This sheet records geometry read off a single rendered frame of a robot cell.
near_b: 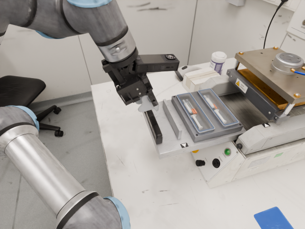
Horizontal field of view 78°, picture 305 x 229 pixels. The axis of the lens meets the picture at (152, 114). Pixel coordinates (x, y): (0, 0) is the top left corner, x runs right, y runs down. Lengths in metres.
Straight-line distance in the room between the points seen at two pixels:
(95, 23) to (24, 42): 1.70
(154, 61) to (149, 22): 1.63
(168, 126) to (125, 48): 0.31
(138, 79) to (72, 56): 1.65
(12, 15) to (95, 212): 0.40
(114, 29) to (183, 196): 0.58
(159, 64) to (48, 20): 0.23
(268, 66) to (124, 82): 0.48
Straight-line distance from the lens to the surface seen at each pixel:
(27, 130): 0.64
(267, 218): 0.81
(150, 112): 0.61
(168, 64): 0.46
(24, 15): 0.40
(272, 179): 0.89
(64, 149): 1.92
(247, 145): 0.64
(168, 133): 0.60
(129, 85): 0.45
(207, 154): 0.76
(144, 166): 0.79
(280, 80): 0.69
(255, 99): 0.70
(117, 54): 0.40
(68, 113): 2.23
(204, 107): 0.67
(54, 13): 0.42
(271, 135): 0.66
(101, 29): 0.38
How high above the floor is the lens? 1.43
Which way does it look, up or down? 45 degrees down
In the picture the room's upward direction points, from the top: straight up
